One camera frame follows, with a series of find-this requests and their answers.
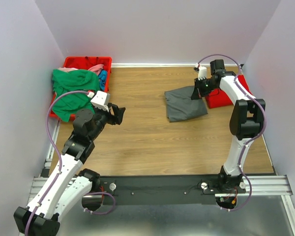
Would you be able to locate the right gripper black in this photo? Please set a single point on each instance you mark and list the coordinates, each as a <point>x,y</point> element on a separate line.
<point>197,92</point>

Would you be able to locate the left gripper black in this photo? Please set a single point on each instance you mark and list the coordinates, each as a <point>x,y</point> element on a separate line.
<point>114,119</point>

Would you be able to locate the grey t shirt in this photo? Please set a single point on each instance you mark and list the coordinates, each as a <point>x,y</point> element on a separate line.
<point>180,106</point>

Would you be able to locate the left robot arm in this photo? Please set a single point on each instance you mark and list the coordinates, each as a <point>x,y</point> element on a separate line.
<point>68,183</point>

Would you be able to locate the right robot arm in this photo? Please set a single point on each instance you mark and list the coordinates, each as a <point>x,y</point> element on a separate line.
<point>247,122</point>

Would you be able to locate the folded red t shirt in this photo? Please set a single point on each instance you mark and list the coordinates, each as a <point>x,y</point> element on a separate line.
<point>218,98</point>

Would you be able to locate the blue t shirt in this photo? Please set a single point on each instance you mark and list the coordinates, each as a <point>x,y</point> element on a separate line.
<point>102,79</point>

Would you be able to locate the pink t shirt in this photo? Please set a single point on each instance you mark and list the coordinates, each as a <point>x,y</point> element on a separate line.
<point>95,69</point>

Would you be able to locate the green t shirt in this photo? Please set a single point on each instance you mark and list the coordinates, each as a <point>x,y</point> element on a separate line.
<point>64,82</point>

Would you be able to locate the red plastic bin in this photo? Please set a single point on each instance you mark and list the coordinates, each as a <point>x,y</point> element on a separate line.
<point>85,63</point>

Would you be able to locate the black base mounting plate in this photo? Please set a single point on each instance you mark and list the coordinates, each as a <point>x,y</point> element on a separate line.
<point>162,190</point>

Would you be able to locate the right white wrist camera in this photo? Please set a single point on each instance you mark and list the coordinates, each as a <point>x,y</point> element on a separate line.
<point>202,71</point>

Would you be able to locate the aluminium frame rail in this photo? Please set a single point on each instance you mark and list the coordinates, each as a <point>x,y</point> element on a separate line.
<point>254,185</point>

